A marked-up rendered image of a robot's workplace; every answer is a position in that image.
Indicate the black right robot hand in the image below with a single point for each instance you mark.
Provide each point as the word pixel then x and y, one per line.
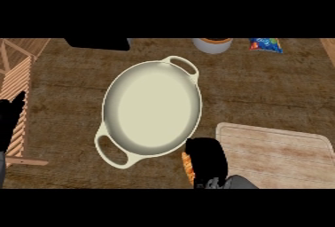
pixel 208 159

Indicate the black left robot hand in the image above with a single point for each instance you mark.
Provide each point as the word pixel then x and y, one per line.
pixel 9 118

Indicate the orange croissant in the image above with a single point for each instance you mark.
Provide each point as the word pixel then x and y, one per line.
pixel 188 168

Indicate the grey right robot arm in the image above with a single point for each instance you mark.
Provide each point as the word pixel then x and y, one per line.
pixel 238 182

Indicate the pale wooden cutting board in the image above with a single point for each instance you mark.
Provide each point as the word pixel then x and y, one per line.
pixel 279 156

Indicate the brown wooden board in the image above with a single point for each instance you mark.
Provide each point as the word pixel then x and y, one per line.
pixel 329 50

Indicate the wooden dish rack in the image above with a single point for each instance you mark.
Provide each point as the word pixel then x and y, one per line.
pixel 16 97

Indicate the black appliance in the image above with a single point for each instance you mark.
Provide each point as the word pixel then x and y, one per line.
pixel 99 43

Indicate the white cylindrical container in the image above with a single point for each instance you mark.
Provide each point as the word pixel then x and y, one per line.
pixel 213 45

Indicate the blue snack bag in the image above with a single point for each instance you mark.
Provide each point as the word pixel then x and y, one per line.
pixel 266 45

